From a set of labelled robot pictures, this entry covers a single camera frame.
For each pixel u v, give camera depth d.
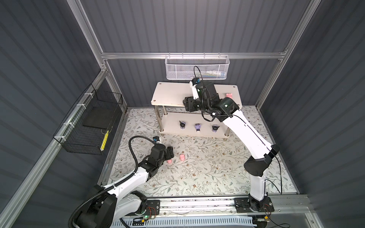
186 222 0.77
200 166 0.89
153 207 0.73
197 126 0.98
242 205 0.72
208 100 0.51
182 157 0.91
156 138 0.77
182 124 0.96
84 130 0.72
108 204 0.41
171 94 0.80
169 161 0.89
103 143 0.68
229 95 0.77
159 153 0.66
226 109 0.48
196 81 0.59
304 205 0.77
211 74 0.91
